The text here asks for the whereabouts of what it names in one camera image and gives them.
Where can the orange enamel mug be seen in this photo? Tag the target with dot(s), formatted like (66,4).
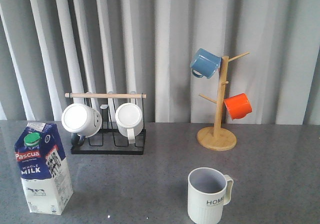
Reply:
(238,106)

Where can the Pascual whole milk carton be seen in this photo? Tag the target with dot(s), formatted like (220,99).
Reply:
(44,171)

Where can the white HOME cup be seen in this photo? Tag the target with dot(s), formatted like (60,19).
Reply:
(208,192)

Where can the white smiley mug on rack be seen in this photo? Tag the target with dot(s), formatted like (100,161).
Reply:
(81,121)

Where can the white ribbed mug on rack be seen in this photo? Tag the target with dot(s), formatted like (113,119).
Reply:
(129,119)

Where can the wooden mug tree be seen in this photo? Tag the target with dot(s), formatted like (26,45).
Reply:
(215,137)

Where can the blue enamel mug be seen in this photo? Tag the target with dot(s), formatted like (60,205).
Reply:
(204,64)

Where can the grey pleated curtain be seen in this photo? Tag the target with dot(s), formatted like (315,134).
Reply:
(50,47)

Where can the black wire mug rack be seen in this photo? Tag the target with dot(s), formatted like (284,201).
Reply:
(108,140)

